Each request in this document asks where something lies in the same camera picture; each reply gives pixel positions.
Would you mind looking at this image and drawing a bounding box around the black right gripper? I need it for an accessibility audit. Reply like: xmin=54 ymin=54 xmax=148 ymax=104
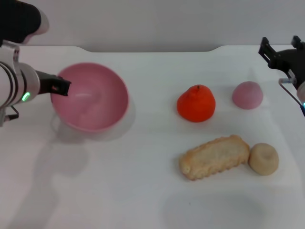
xmin=258 ymin=35 xmax=305 ymax=90

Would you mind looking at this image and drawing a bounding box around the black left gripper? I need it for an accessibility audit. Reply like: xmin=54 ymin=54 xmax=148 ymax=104
xmin=35 ymin=71 xmax=71 ymax=96

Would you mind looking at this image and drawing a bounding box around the pink plastic bowl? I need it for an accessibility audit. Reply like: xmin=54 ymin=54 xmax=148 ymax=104
xmin=51 ymin=62 xmax=130 ymax=133

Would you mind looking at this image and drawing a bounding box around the orange toy fruit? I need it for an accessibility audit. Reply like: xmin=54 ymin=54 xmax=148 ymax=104
xmin=176 ymin=84 xmax=216 ymax=123

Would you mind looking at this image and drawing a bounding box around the round beige toy bun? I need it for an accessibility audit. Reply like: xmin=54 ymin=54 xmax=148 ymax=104
xmin=248 ymin=142 xmax=279 ymax=177

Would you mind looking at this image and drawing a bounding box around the long toy bread loaf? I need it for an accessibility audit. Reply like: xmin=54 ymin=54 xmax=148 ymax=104
xmin=179 ymin=134 xmax=250 ymax=181

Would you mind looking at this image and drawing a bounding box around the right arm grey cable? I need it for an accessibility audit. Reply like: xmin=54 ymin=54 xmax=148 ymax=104
xmin=278 ymin=78 xmax=305 ymax=108

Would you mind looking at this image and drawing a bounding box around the left wrist camera housing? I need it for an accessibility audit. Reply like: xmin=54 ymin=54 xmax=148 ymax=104
xmin=0 ymin=0 xmax=50 ymax=45

